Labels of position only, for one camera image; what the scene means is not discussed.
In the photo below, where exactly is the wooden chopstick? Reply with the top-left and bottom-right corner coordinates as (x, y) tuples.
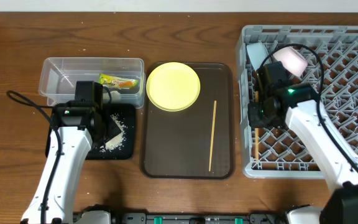
(254, 91), (260, 162)
(208, 100), (217, 172)

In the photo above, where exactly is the pink bowl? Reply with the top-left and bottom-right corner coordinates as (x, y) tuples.
(273, 47), (308, 77)

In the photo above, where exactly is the light blue bowl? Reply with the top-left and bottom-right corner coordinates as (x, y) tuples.
(246, 42), (269, 71)

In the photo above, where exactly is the yellow plate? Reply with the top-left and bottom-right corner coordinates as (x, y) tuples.
(146, 62), (201, 112)

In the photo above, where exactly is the green orange snack wrapper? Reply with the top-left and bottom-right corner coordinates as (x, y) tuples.
(98, 73), (139, 90)

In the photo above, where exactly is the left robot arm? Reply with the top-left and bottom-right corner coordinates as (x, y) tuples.
(21, 81), (121, 223)

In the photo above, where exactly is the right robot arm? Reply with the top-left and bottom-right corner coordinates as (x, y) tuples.
(248, 62), (358, 223)

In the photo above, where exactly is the grey plastic dishwasher rack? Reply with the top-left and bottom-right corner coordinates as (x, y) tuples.
(236, 25), (358, 179)

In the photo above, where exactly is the dark brown serving tray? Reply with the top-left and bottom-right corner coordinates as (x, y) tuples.
(140, 63), (235, 180)

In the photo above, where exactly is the clear plastic bin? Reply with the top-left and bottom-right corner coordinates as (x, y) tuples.
(39, 57), (145, 108)

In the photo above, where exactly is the black tray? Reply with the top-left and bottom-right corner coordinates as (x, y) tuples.
(51, 101), (136, 160)

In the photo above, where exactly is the white rice pile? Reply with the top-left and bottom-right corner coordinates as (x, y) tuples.
(100, 114), (127, 152)

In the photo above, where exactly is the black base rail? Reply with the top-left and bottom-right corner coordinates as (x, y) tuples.
(73, 203), (291, 224)

